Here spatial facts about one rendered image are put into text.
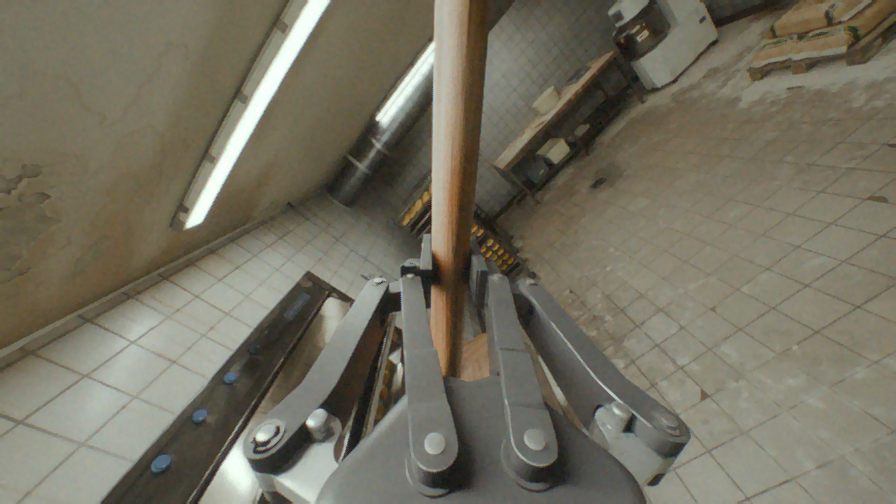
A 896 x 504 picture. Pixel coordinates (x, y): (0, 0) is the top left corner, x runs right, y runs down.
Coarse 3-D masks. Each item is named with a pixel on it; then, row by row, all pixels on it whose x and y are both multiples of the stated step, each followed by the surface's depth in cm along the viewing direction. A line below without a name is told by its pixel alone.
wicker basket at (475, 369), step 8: (480, 336) 210; (464, 344) 213; (472, 344) 214; (480, 344) 214; (464, 352) 217; (472, 352) 217; (480, 352) 218; (464, 360) 220; (472, 360) 221; (480, 360) 216; (488, 360) 209; (464, 368) 222; (472, 368) 218; (480, 368) 211; (488, 368) 204; (464, 376) 213; (472, 376) 212; (480, 376) 205
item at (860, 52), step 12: (888, 24) 168; (864, 36) 177; (876, 36) 171; (888, 36) 175; (852, 48) 178; (864, 48) 174; (876, 48) 175; (792, 60) 212; (804, 60) 205; (816, 60) 199; (852, 60) 183; (864, 60) 178; (756, 72) 241; (768, 72) 239; (804, 72) 211
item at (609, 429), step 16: (608, 416) 8; (624, 416) 8; (592, 432) 9; (608, 432) 8; (624, 432) 8; (608, 448) 8; (624, 448) 8; (640, 448) 8; (624, 464) 7; (640, 464) 7; (656, 464) 7; (672, 464) 8; (640, 480) 7
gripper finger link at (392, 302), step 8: (400, 280) 16; (392, 288) 15; (400, 288) 15; (392, 296) 15; (400, 296) 15; (384, 304) 15; (392, 304) 15; (400, 304) 15; (384, 312) 15; (392, 312) 15
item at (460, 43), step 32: (448, 0) 13; (480, 0) 13; (448, 32) 13; (480, 32) 13; (448, 64) 14; (480, 64) 14; (448, 96) 14; (480, 96) 15; (448, 128) 15; (480, 128) 16; (448, 160) 16; (448, 192) 16; (448, 224) 17; (448, 256) 18; (448, 288) 19; (448, 320) 20; (448, 352) 22
